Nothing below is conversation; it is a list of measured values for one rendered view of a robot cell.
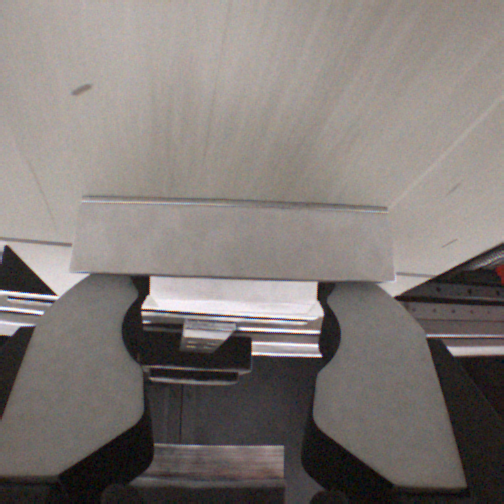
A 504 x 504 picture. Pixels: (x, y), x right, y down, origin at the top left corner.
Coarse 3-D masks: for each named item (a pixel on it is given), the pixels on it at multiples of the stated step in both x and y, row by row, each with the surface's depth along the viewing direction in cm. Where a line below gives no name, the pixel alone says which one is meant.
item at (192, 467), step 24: (168, 456) 22; (192, 456) 22; (216, 456) 22; (240, 456) 22; (264, 456) 23; (144, 480) 20; (168, 480) 21; (192, 480) 21; (216, 480) 21; (240, 480) 22; (264, 480) 22
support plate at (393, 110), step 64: (0, 0) 5; (64, 0) 5; (128, 0) 5; (192, 0) 5; (256, 0) 5; (320, 0) 5; (384, 0) 5; (448, 0) 5; (0, 64) 6; (64, 64) 6; (128, 64) 6; (192, 64) 6; (256, 64) 6; (320, 64) 6; (384, 64) 6; (448, 64) 6; (0, 128) 8; (64, 128) 8; (128, 128) 8; (192, 128) 8; (256, 128) 8; (320, 128) 8; (384, 128) 8; (448, 128) 7; (0, 192) 10; (64, 192) 10; (128, 192) 10; (192, 192) 10; (256, 192) 10; (320, 192) 10; (384, 192) 10; (448, 192) 10; (64, 256) 15; (448, 256) 14
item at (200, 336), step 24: (168, 336) 41; (192, 336) 30; (216, 336) 30; (240, 336) 43; (144, 360) 39; (168, 360) 40; (192, 360) 40; (216, 360) 41; (240, 360) 41; (216, 384) 47
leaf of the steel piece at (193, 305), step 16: (160, 304) 22; (176, 304) 22; (192, 304) 21; (208, 304) 21; (224, 304) 21; (240, 304) 21; (256, 304) 21; (272, 304) 21; (288, 304) 21; (304, 304) 21
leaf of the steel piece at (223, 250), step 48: (96, 240) 10; (144, 240) 10; (192, 240) 10; (240, 240) 10; (288, 240) 10; (336, 240) 10; (384, 240) 10; (192, 288) 18; (240, 288) 18; (288, 288) 18
